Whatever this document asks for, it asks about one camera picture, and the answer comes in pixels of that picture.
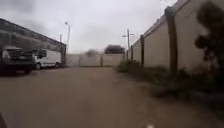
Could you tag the dark tree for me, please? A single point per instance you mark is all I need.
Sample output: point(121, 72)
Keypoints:
point(114, 49)

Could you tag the utility pole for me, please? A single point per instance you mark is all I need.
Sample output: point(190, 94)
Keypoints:
point(128, 41)

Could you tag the brown dirt road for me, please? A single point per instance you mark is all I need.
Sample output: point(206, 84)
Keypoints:
point(83, 100)

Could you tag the street lamp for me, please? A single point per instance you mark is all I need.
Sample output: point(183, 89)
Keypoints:
point(68, 35)

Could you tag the white van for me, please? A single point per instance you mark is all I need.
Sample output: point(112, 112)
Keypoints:
point(49, 58)

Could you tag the long grey building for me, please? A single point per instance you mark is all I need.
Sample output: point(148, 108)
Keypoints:
point(30, 40)

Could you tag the truck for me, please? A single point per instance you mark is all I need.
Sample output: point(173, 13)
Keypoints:
point(15, 60)

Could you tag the pale concrete wall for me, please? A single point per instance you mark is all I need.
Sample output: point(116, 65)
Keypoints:
point(90, 60)

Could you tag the pale wall with dark pillars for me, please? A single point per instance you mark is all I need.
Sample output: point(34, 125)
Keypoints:
point(156, 46)

